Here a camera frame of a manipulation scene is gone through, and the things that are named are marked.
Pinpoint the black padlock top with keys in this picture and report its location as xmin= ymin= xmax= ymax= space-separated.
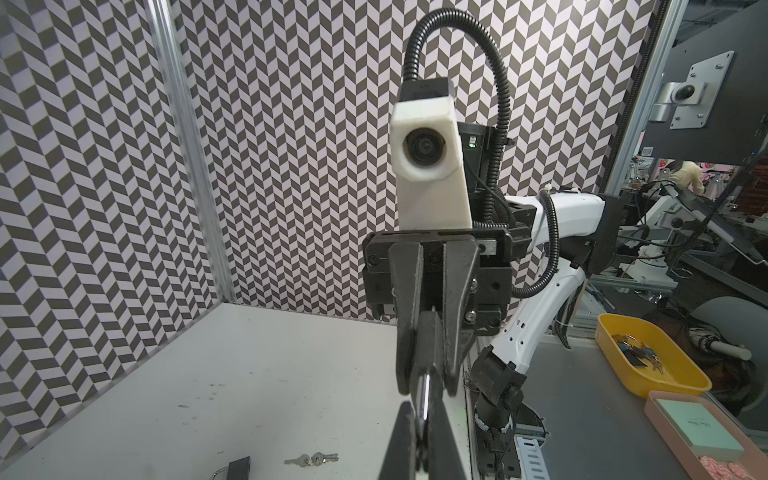
xmin=410 ymin=310 xmax=444 ymax=472

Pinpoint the right black corrugated cable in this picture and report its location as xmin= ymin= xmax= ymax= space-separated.
xmin=400 ymin=7 xmax=560 ymax=300

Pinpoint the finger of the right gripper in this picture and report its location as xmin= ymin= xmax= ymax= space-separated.
xmin=389 ymin=242 xmax=423 ymax=395
xmin=442 ymin=235 xmax=479 ymax=396

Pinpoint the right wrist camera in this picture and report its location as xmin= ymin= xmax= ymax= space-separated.
xmin=389 ymin=78 xmax=472 ymax=231

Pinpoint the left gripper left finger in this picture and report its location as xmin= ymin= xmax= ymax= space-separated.
xmin=378 ymin=401 xmax=418 ymax=480

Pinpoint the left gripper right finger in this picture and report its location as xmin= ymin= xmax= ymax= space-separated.
xmin=425 ymin=400 xmax=466 ymax=480

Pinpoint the silver key set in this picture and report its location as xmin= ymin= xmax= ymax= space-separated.
xmin=284 ymin=452 xmax=339 ymax=468

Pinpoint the black monitor with mount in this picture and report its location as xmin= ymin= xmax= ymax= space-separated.
xmin=639 ymin=1 xmax=767 ymax=166

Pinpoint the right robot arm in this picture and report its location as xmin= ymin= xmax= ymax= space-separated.
xmin=362 ymin=114 xmax=618 ymax=479

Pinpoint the yellow plastic tray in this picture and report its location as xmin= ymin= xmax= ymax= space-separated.
xmin=595 ymin=313 xmax=712 ymax=398

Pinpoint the pink box with card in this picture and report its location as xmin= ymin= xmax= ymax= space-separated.
xmin=644 ymin=391 xmax=767 ymax=479

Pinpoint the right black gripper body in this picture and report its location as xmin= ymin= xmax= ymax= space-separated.
xmin=362 ymin=226 xmax=530 ymax=336

